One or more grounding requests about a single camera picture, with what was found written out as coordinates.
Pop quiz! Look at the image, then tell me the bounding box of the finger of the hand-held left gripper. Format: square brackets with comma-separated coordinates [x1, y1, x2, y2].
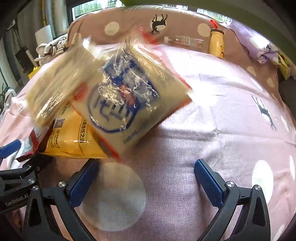
[0, 139, 22, 160]
[0, 153, 55, 186]

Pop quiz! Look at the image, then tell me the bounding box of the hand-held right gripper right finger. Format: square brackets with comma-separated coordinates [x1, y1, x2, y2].
[194, 159, 271, 241]

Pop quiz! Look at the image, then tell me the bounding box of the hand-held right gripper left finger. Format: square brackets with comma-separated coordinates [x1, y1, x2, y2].
[23, 159, 109, 241]

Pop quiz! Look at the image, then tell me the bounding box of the red snack packet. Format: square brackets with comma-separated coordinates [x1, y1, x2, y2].
[15, 126, 50, 163]

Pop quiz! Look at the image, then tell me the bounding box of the yellow snack packet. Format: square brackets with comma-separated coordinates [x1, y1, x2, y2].
[43, 102, 109, 159]

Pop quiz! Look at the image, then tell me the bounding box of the cream snack bag blue print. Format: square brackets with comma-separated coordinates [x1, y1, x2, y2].
[70, 35, 193, 160]

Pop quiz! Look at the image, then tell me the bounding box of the pink polka dot bed sheet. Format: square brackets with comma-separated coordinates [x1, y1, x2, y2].
[0, 43, 296, 241]

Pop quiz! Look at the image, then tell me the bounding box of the striped white cloth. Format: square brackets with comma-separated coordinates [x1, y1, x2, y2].
[35, 35, 70, 62]

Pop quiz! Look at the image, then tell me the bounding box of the white paper roll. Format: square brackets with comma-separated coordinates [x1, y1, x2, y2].
[35, 24, 55, 45]

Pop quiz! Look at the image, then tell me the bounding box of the dark grey sofa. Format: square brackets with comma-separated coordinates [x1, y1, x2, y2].
[279, 76, 296, 112]

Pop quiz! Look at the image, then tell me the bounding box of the yellow bottle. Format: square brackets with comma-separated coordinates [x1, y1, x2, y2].
[208, 20, 226, 59]

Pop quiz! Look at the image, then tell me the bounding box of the yellow printed cloth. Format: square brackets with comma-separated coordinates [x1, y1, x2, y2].
[276, 52, 293, 79]

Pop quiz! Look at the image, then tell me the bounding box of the clear plastic bottle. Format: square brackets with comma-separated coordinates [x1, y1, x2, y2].
[163, 35, 205, 50]

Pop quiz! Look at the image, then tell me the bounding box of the purple cloth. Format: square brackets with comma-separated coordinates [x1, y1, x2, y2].
[228, 21, 281, 64]

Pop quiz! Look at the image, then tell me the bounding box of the brown polka dot pillow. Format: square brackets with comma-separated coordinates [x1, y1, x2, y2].
[68, 5, 234, 61]

